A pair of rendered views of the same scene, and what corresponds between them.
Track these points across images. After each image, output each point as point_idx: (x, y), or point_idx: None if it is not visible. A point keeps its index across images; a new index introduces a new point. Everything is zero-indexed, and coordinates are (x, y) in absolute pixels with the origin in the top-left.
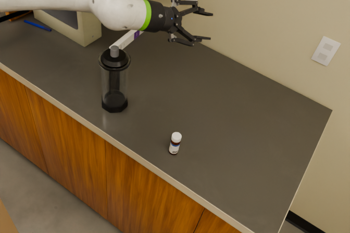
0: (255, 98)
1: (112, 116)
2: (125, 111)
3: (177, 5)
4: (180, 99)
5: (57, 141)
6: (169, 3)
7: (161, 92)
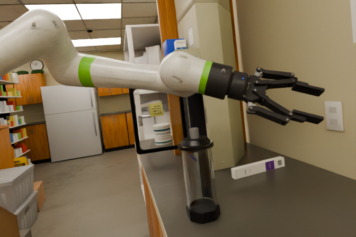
0: None
1: (190, 225)
2: (209, 225)
3: (260, 75)
4: (300, 231)
5: None
6: (313, 139)
7: (272, 218)
